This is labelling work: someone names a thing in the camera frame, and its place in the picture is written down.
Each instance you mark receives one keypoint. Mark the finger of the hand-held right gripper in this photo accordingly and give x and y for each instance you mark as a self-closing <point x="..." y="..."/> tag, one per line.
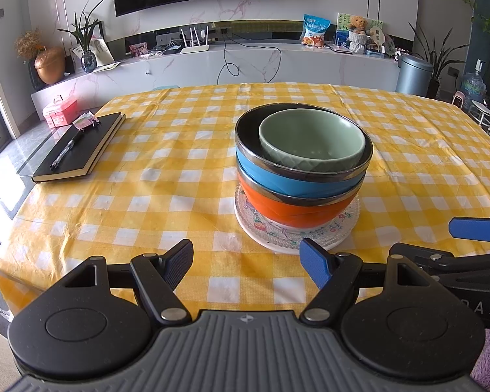
<point x="453" y="261"/>
<point x="469" y="228"/>

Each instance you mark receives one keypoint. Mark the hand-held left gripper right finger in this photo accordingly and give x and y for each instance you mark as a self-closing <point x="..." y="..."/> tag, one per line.
<point x="316" y="263"/>

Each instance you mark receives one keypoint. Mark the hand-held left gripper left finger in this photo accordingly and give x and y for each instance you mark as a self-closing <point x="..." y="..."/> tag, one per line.
<point x="179" y="261"/>

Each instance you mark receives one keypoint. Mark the clear glass plate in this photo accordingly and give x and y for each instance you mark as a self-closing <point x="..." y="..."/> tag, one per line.
<point x="310" y="235"/>

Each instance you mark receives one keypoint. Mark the large painted white plate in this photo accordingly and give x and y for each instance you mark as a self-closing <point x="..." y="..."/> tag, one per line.
<point x="265" y="244"/>

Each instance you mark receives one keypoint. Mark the orange steel bowl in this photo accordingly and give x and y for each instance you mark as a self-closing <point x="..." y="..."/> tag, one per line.
<point x="277" y="208"/>

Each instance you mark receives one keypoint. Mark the blue steel bowl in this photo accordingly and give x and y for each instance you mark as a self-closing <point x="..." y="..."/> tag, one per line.
<point x="269" y="175"/>

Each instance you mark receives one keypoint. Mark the green ceramic bowl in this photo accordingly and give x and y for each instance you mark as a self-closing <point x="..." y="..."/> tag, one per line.
<point x="310" y="139"/>

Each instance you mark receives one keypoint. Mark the yellow checked tablecloth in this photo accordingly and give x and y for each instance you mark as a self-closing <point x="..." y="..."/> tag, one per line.
<point x="179" y="179"/>

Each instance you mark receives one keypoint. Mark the white stool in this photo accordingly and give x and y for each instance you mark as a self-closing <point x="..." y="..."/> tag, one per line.
<point x="481" y="108"/>

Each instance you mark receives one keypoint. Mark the small pink chair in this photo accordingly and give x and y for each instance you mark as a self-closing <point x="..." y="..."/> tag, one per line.
<point x="457" y="99"/>

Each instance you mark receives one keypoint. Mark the blue water jug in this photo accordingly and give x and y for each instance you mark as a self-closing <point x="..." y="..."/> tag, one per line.
<point x="473" y="85"/>

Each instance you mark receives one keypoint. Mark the black notebook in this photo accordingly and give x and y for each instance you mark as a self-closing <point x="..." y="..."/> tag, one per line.
<point x="94" y="143"/>

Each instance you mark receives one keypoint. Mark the black pen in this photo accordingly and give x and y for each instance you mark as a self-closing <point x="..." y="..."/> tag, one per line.
<point x="65" y="152"/>

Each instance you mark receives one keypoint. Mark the grey trash can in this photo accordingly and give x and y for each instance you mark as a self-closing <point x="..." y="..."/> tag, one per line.
<point x="412" y="75"/>

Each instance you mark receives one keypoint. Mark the pink foil wrapper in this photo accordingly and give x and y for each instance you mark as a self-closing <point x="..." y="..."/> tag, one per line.
<point x="85" y="120"/>

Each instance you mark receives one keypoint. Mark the teal stool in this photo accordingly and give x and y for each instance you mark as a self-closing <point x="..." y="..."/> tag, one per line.
<point x="165" y="87"/>

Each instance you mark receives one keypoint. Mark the long-leaved potted plant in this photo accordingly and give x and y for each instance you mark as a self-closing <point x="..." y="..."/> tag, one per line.
<point x="437" y="57"/>

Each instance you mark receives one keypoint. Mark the pink box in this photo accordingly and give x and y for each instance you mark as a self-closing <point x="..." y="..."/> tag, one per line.
<point x="61" y="112"/>

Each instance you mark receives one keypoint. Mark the white marble television console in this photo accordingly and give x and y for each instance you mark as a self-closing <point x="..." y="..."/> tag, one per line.
<point x="269" y="65"/>

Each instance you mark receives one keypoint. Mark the flat paper booklet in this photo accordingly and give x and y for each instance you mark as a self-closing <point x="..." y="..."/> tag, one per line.
<point x="106" y="66"/>

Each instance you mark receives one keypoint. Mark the white router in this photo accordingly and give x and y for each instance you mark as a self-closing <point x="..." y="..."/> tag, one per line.
<point x="194" y="48"/>

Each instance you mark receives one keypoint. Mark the paper hand fan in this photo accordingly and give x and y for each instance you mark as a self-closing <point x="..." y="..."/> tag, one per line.
<point x="376" y="34"/>

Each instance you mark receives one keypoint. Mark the pink photo card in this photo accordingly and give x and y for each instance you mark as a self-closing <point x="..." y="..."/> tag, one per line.
<point x="139" y="49"/>

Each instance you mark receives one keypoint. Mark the plant in blue glass vase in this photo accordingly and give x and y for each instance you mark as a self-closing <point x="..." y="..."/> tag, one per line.
<point x="88" y="61"/>

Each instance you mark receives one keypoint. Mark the white drawing card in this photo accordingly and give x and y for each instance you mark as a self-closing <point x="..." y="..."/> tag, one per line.
<point x="102" y="53"/>

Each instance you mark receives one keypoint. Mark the teddy bear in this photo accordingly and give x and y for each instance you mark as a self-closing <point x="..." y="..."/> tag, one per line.
<point x="357" y="26"/>

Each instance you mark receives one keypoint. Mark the blue snack bag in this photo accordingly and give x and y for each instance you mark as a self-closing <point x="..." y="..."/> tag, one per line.
<point x="315" y="30"/>

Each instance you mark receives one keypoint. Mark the golden vase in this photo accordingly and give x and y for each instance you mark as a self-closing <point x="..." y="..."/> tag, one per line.
<point x="49" y="67"/>

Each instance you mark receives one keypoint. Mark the green picture board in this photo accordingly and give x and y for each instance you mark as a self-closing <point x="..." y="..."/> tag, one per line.
<point x="342" y="24"/>

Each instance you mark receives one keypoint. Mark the dried flowers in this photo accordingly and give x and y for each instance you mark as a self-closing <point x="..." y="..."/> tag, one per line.
<point x="28" y="43"/>

